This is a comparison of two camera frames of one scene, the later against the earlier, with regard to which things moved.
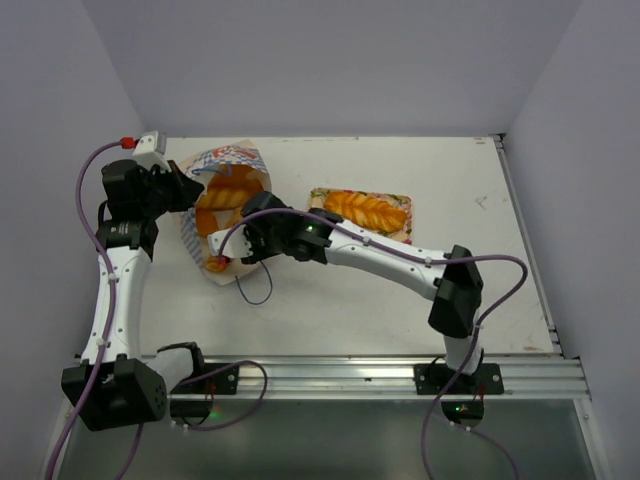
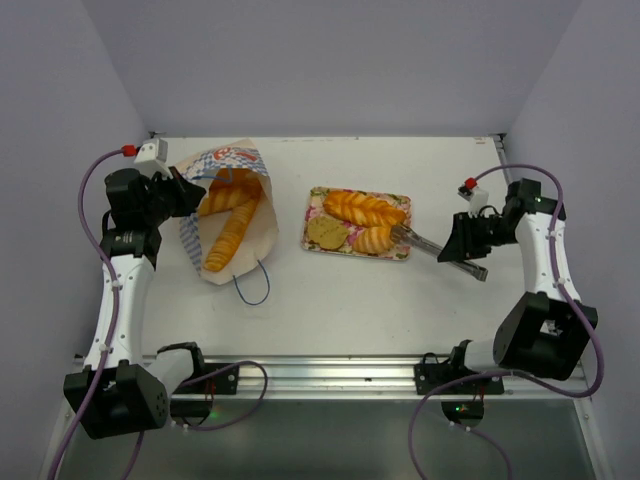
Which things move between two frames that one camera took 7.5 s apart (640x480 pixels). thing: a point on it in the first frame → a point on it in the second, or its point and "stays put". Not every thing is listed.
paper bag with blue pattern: (230, 176) stays put
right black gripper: (255, 240) → (465, 236)
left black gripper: (187, 193) stays put
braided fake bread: (366, 212) stays put
